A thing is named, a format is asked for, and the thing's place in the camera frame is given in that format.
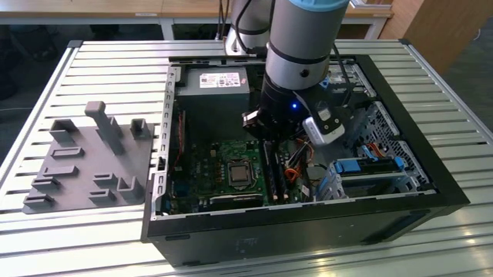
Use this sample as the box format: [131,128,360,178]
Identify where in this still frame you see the dark installed RAM stick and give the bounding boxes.
[274,149,290,203]

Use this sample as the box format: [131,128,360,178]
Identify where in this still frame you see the silver CPU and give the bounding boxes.
[230,166,250,184]

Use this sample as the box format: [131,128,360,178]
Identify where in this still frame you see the metal CPU socket cover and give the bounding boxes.
[226,161,254,189]

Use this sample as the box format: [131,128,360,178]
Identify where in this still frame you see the green motherboard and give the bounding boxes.
[169,137,310,209]

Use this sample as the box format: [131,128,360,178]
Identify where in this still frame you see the grey power supply unit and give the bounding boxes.
[175,65,263,140]

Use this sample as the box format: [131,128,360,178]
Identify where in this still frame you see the black graphics card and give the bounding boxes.
[209,194,266,211]

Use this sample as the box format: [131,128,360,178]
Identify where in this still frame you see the metal disk bay cage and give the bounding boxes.
[325,61,378,122]
[318,158,433,200]

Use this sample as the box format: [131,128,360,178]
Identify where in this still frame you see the black open PC case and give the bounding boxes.
[139,53,472,268]

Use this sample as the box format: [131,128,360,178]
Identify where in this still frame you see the grey parts rack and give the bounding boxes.
[23,100,157,215]

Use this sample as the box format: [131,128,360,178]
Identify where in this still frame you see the wooden cabinet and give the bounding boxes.
[378,0,493,76]

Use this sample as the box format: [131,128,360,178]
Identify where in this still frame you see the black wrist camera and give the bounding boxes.
[241,110,265,135]

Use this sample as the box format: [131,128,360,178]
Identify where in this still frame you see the orange and red wires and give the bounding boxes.
[285,168,310,183]

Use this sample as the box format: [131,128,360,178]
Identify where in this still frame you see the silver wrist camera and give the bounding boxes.
[301,107,346,145]

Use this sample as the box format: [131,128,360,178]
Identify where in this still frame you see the thin red wire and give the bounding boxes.
[173,121,185,171]

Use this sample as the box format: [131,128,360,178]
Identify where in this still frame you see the blue flat data cable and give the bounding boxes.
[361,144,381,161]

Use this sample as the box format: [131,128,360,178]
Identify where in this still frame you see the black hanging cables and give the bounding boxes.
[215,0,227,39]

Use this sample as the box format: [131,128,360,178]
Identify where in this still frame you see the wooden desk white frame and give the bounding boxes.
[0,0,394,40]

